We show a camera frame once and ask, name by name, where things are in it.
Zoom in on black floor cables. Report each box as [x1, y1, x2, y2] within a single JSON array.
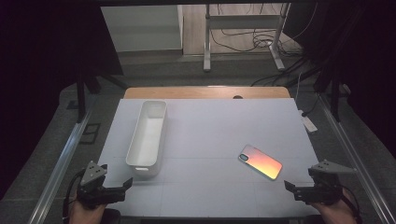
[[209, 3, 321, 88]]

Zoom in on wooden table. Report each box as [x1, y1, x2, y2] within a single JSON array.
[[123, 86, 291, 100]]

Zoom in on white power strip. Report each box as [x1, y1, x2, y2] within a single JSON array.
[[298, 108, 318, 134]]

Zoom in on aluminium rail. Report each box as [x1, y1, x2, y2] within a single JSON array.
[[318, 92, 396, 224], [27, 102, 94, 224]]

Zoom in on black floor socket cover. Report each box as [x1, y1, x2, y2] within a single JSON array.
[[78, 122, 102, 146]]

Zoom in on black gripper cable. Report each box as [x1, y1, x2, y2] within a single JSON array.
[[62, 167, 87, 224], [339, 185, 363, 224]]

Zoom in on white cabinet panel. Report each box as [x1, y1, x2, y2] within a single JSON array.
[[100, 4, 185, 53]]

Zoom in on person's right hand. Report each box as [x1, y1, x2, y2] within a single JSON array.
[[309, 188, 359, 224]]

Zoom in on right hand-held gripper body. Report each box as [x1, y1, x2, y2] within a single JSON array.
[[295, 159, 359, 206]]

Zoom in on white plastic storage bin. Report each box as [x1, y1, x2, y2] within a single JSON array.
[[125, 99, 168, 179]]

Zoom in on iridescent orange phone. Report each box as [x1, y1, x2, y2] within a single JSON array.
[[237, 144, 284, 181]]

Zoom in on black metal stand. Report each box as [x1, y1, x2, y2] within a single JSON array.
[[312, 66, 344, 123], [74, 66, 129, 124]]

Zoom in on white metal desk frame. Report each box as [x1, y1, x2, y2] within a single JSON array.
[[203, 3, 292, 73]]

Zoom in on person's left hand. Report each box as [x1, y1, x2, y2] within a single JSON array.
[[68, 195, 108, 224]]

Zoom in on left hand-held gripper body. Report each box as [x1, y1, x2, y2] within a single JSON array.
[[76, 160, 126, 209]]

